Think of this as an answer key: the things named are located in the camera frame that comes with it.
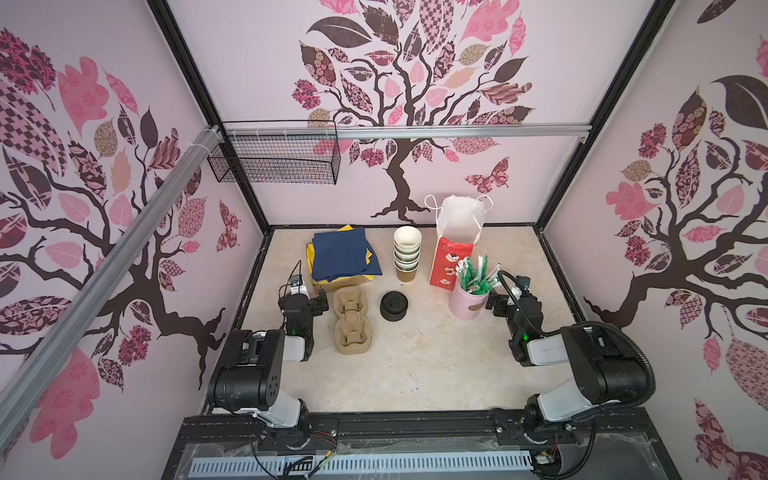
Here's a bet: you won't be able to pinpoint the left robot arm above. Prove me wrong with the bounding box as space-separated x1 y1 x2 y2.
206 284 329 429

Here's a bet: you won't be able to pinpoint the white cable duct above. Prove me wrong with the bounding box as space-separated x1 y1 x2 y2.
187 451 533 479

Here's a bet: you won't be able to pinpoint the aluminium frame bar back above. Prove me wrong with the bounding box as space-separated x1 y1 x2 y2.
225 122 592 140

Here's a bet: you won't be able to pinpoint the red white paper bag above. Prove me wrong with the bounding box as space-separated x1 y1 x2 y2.
424 194 493 291

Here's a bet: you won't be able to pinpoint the pink cylinder holder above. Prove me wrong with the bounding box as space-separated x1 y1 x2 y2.
449 283 489 321

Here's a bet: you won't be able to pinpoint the green white straw packets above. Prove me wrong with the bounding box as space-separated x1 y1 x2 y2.
456 255 501 296

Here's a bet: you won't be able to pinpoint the blue napkin stack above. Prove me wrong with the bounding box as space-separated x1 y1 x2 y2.
310 226 383 283

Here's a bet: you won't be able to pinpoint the stack of black lids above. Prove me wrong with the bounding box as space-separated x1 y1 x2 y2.
379 291 409 322

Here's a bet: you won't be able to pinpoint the aluminium frame bar left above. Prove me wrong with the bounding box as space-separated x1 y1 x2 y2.
1 125 223 448

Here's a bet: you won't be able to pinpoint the aluminium frame bar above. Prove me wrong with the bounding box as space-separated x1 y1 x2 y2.
1 125 223 448
225 122 592 140

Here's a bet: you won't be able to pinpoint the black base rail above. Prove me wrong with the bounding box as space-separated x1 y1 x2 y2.
162 408 678 479

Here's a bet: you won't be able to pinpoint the pulp cup carrier tray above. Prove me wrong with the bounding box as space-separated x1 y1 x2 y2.
333 286 373 355

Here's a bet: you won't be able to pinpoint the black wire basket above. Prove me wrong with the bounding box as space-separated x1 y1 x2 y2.
208 120 341 185

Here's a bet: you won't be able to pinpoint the cardboard napkin box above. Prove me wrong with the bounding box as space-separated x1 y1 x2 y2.
311 275 375 293

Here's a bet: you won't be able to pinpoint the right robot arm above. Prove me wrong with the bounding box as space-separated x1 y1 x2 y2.
486 270 656 437

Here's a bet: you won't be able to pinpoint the stack of paper cups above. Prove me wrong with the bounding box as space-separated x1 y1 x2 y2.
393 226 422 283

